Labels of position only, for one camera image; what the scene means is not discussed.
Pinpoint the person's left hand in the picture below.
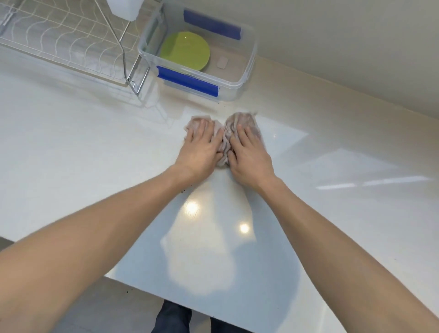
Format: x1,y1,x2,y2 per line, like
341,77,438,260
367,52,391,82
171,118,225,183

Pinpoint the person's right hand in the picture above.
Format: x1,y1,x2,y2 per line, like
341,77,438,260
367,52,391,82
226,124,277,193

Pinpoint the pinkish grey cleaning cloth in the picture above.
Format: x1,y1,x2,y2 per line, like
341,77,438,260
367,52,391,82
183,110,267,169

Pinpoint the clear container with blue clips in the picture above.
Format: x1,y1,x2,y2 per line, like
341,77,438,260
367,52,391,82
137,0,258,103

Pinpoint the green plate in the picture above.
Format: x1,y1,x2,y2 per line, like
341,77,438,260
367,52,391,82
159,31,211,72

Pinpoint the person's right forearm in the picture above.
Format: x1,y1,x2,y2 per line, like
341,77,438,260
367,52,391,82
257,177,439,333

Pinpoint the person's left forearm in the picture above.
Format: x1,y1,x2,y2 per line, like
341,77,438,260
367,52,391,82
0,166,198,333

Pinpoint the white countertop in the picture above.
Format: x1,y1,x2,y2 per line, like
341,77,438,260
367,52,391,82
0,44,439,333

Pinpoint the person's left leg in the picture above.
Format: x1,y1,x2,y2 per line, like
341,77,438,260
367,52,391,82
150,299,193,333

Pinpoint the person's leg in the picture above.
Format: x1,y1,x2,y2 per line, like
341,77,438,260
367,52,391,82
150,299,193,333
209,317,254,333

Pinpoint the person's right leg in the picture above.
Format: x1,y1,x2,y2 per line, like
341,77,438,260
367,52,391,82
209,317,254,333

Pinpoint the white plastic cutlery holder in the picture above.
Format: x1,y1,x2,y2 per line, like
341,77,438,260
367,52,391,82
106,0,145,20

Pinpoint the metal wire dish rack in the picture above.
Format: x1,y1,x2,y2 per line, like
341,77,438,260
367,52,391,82
0,0,162,97

